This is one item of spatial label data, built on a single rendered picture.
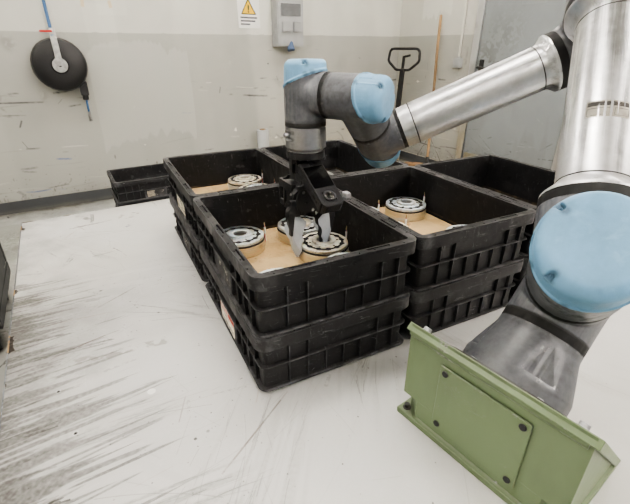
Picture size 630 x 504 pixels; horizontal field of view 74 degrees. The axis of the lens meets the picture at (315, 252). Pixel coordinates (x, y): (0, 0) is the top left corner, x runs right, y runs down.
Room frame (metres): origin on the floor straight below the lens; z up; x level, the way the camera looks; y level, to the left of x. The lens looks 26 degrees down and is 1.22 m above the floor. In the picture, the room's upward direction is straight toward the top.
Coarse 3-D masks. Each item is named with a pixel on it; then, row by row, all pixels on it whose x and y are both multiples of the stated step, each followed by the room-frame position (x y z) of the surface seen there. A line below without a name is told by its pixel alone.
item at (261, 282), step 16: (224, 192) 0.89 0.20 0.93; (240, 192) 0.89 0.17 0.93; (208, 224) 0.72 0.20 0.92; (384, 224) 0.71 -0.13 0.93; (224, 240) 0.63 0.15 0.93; (400, 240) 0.63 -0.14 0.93; (336, 256) 0.57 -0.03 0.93; (352, 256) 0.57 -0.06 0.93; (368, 256) 0.59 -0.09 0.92; (384, 256) 0.60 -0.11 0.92; (400, 256) 0.62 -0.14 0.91; (240, 272) 0.55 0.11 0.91; (256, 272) 0.52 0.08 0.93; (272, 272) 0.52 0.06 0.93; (288, 272) 0.53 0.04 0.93; (304, 272) 0.54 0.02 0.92; (320, 272) 0.55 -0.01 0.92; (336, 272) 0.56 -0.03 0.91; (256, 288) 0.51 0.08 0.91; (272, 288) 0.51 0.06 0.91
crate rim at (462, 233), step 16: (336, 176) 1.02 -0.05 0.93; (352, 176) 1.02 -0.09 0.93; (432, 176) 1.03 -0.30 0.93; (480, 192) 0.89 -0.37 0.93; (368, 208) 0.79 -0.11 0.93; (528, 208) 0.79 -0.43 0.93; (400, 224) 0.71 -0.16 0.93; (480, 224) 0.70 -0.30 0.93; (496, 224) 0.72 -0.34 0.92; (512, 224) 0.74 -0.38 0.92; (528, 224) 0.76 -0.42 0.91; (416, 240) 0.65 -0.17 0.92; (432, 240) 0.65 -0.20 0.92; (448, 240) 0.66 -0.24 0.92; (464, 240) 0.68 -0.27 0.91
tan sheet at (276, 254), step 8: (272, 232) 0.89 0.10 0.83; (272, 240) 0.85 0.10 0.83; (272, 248) 0.81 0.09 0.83; (280, 248) 0.81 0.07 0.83; (288, 248) 0.81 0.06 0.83; (256, 256) 0.77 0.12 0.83; (264, 256) 0.77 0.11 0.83; (272, 256) 0.77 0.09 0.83; (280, 256) 0.77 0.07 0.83; (288, 256) 0.77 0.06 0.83; (256, 264) 0.73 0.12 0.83; (264, 264) 0.73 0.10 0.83; (272, 264) 0.73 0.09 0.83; (280, 264) 0.73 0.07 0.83; (288, 264) 0.73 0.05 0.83; (296, 264) 0.73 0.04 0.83
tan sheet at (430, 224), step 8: (376, 208) 1.06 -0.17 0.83; (384, 208) 1.06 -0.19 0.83; (432, 216) 1.00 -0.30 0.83; (408, 224) 0.94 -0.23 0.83; (416, 224) 0.94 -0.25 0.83; (424, 224) 0.94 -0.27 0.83; (432, 224) 0.94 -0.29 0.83; (440, 224) 0.94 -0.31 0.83; (448, 224) 0.94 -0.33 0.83; (424, 232) 0.89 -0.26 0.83; (432, 232) 0.89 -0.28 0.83
